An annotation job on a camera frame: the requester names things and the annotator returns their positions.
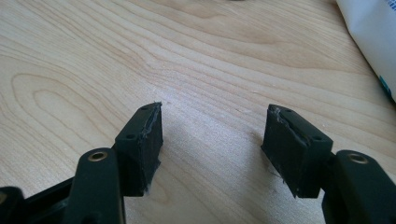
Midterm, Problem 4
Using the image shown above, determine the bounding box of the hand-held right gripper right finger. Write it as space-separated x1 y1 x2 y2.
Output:
261 104 396 224

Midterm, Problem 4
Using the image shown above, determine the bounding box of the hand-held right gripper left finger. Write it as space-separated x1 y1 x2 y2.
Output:
62 101 164 224

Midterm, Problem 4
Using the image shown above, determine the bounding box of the white plastic package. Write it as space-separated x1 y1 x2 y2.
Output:
335 0 396 103

